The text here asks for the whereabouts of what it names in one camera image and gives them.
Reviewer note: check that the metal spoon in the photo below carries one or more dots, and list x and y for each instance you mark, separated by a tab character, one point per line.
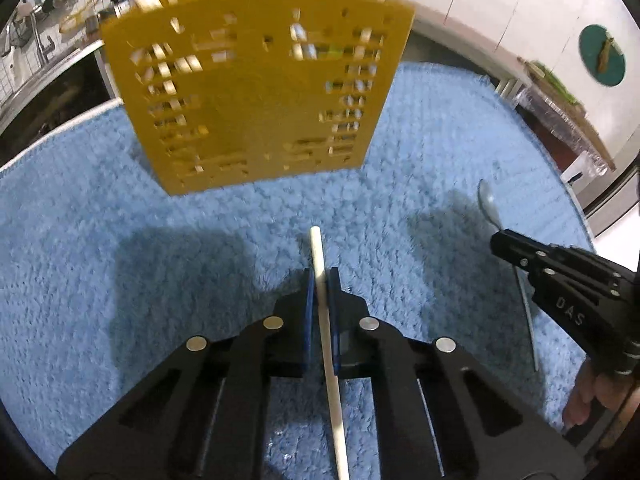
487	200

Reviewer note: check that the blue fluffy mat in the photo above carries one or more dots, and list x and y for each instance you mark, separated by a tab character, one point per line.
425	170

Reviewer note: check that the green vegetables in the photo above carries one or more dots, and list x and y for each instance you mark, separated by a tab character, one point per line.
550	80

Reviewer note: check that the steel faucet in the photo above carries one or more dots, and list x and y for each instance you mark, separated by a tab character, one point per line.
40	35

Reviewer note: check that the steel sink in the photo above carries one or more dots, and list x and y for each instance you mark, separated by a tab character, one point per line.
45	77

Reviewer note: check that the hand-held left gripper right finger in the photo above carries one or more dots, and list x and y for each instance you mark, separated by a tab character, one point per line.
334	320

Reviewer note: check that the yellow perforated utensil holder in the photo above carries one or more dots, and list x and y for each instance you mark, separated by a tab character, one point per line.
260	110

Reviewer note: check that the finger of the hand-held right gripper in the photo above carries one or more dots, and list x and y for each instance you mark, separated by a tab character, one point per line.
560	256
535	275

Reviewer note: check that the person's right hand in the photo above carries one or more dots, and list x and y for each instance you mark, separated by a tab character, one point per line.
582	400

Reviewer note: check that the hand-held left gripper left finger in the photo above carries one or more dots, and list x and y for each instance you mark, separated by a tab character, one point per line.
309	320

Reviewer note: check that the green round board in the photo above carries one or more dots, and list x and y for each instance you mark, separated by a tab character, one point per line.
615	55

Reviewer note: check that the plastic covered side table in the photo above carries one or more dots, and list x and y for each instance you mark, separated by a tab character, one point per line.
555	120

